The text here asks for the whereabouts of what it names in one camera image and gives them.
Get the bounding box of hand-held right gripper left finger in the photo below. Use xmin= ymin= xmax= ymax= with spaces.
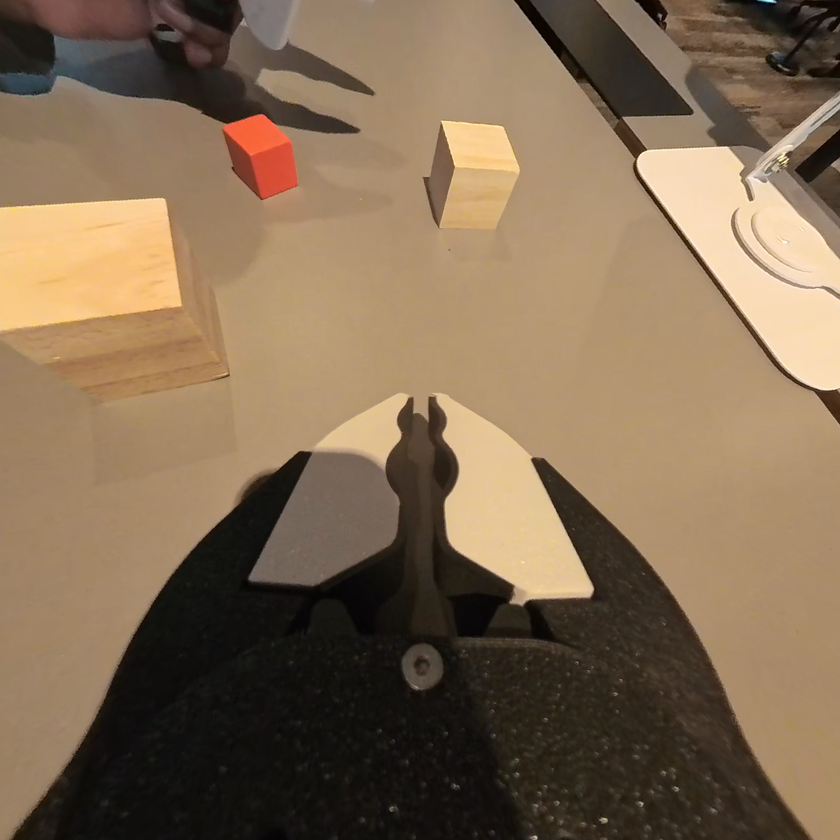
xmin=248 ymin=392 xmax=431 ymax=611

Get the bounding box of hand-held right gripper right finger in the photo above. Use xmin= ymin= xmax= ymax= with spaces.
xmin=428 ymin=392 xmax=595 ymax=606

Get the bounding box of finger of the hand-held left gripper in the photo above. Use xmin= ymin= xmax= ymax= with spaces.
xmin=241 ymin=0 xmax=294 ymax=51

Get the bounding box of red wooden cube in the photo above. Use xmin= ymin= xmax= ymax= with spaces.
xmin=222 ymin=113 xmax=299 ymax=200

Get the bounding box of small light wooden cube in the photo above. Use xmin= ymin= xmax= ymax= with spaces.
xmin=429 ymin=120 xmax=521 ymax=230

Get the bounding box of yellow box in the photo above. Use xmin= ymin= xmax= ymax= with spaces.
xmin=0 ymin=197 xmax=231 ymax=403

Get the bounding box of person's left hand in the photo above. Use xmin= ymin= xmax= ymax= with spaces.
xmin=66 ymin=0 xmax=232 ymax=68

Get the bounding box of white folding stand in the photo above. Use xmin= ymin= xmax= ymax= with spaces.
xmin=634 ymin=92 xmax=840 ymax=392

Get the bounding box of black office chair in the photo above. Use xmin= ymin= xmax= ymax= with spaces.
xmin=764 ymin=0 xmax=840 ymax=78

